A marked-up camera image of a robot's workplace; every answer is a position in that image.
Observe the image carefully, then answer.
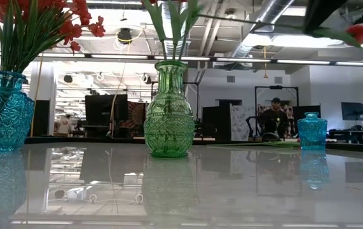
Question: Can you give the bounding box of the green glass vase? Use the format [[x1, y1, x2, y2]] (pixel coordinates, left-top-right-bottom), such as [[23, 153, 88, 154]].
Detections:
[[143, 60, 196, 159]]

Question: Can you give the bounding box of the small blue glass vase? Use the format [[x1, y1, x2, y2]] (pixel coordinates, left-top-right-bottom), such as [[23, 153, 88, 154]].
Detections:
[[297, 111, 328, 151]]

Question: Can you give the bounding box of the large blue glass vase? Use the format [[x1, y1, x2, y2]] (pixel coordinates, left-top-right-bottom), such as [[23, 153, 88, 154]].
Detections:
[[0, 70, 35, 153]]

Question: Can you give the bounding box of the person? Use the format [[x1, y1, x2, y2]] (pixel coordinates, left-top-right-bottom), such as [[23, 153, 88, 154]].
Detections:
[[57, 114, 73, 135], [259, 97, 290, 141]]

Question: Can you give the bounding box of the black desk with equipment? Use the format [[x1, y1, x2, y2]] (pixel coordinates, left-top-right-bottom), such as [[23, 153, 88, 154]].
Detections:
[[328, 125, 363, 144]]

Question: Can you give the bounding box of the white patterned backdrop sheet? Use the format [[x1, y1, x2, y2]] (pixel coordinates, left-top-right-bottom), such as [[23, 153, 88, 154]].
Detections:
[[230, 103, 296, 141]]

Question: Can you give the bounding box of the black partition panel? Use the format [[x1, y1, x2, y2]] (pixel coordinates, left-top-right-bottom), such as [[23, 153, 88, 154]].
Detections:
[[202, 106, 231, 141]]

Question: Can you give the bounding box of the green flower stems bunch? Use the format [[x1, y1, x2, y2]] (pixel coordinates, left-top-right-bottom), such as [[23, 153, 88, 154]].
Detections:
[[154, 0, 190, 57]]

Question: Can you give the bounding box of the overhead light bar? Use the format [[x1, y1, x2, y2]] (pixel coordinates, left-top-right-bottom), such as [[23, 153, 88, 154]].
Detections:
[[0, 50, 363, 67]]

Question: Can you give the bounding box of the black monitor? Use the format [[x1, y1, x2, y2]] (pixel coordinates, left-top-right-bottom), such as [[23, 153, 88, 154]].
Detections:
[[85, 94, 129, 127]]

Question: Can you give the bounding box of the silver ventilation duct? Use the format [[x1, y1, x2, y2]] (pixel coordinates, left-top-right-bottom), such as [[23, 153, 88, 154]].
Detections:
[[230, 0, 296, 59]]

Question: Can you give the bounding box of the wall-mounted dark monitor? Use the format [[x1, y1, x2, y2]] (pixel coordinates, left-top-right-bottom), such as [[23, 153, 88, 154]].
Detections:
[[341, 102, 363, 121]]

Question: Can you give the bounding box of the black hanging camera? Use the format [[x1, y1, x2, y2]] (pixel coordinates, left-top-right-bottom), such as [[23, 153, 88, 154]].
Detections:
[[117, 27, 134, 45]]

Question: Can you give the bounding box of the black metal table frame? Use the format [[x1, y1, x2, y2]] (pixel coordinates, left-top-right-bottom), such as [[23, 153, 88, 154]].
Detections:
[[25, 135, 363, 154]]

